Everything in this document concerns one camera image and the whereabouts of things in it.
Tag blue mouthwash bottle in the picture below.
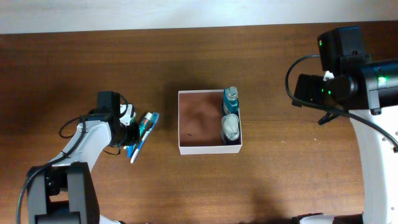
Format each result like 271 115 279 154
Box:
222 86 239 116

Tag clear pump soap bottle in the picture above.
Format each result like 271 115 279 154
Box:
220 113 240 145

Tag blue disposable razor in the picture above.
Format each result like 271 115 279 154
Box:
126 145 135 158

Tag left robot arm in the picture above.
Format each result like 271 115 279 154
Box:
19 91 140 224

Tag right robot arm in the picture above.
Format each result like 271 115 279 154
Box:
286 26 397 223

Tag green white soap packet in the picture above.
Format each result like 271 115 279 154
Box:
130 112 136 123

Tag small toothpaste tube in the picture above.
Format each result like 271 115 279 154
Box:
133 112 152 152

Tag blue white toothbrush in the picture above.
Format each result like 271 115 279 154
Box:
130 112 159 164

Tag white square cardboard box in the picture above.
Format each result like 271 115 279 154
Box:
178 90 243 155

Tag right black cable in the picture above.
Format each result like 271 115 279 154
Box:
285 54 398 154

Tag black cable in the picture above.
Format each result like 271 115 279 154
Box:
285 54 398 154
16 93 129 224

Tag left black cable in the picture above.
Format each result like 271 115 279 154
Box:
16 93 129 224

